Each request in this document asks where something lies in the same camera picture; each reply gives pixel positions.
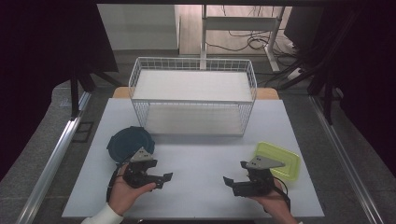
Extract aluminium rail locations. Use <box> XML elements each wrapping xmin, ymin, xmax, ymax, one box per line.
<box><xmin>14</xmin><ymin>91</ymin><xmax>93</xmax><ymax>224</ymax></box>
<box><xmin>308</xmin><ymin>93</ymin><xmax>387</xmax><ymax>224</ymax></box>

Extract green rectangular container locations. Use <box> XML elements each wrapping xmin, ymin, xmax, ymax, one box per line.
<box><xmin>253</xmin><ymin>141</ymin><xmax>302</xmax><ymax>182</ymax></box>

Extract white cabinet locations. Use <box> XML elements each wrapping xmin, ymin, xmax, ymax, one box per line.
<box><xmin>96</xmin><ymin>3</ymin><xmax>181</xmax><ymax>51</ymax></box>

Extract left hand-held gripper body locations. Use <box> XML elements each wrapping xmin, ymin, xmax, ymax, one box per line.
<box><xmin>122</xmin><ymin>146</ymin><xmax>159</xmax><ymax>189</ymax></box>

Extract round dark blue container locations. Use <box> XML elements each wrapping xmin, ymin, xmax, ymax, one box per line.
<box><xmin>106</xmin><ymin>125</ymin><xmax>156</xmax><ymax>164</ymax></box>

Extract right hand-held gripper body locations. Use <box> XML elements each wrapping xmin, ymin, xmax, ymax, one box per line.
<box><xmin>232</xmin><ymin>155</ymin><xmax>286</xmax><ymax>198</ymax></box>

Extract person's right hand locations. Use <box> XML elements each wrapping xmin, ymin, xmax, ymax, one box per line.
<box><xmin>248</xmin><ymin>179</ymin><xmax>295</xmax><ymax>220</ymax></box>

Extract white wire rack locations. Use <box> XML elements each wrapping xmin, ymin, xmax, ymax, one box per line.
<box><xmin>128</xmin><ymin>56</ymin><xmax>258</xmax><ymax>138</ymax></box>

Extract black tripod stand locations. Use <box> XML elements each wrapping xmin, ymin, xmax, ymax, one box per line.
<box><xmin>276</xmin><ymin>8</ymin><xmax>345</xmax><ymax>126</ymax></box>
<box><xmin>68</xmin><ymin>60</ymin><xmax>123</xmax><ymax>121</ymax></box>

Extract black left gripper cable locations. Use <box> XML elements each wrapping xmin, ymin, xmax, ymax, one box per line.
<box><xmin>106</xmin><ymin>161</ymin><xmax>126</xmax><ymax>203</ymax></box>

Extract person's left hand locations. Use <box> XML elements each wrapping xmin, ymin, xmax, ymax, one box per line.
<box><xmin>108</xmin><ymin>164</ymin><xmax>157</xmax><ymax>216</ymax></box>

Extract black square floor bracket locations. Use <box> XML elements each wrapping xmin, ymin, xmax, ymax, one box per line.
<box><xmin>71</xmin><ymin>120</ymin><xmax>95</xmax><ymax>144</ymax></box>

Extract white power strip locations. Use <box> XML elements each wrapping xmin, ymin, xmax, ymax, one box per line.
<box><xmin>287</xmin><ymin>67</ymin><xmax>303</xmax><ymax>81</ymax></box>

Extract white metal desk frame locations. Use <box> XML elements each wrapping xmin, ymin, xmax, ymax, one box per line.
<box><xmin>200</xmin><ymin>4</ymin><xmax>286</xmax><ymax>73</ymax></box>

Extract wooden table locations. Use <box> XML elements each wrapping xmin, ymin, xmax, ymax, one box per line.
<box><xmin>111</xmin><ymin>86</ymin><xmax>280</xmax><ymax>101</ymax></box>

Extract dark curtain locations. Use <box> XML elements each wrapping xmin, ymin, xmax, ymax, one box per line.
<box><xmin>0</xmin><ymin>0</ymin><xmax>120</xmax><ymax>182</ymax></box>
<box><xmin>321</xmin><ymin>0</ymin><xmax>396</xmax><ymax>179</ymax></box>

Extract black floor cables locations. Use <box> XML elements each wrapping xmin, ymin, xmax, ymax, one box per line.
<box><xmin>205</xmin><ymin>5</ymin><xmax>295</xmax><ymax>54</ymax></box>

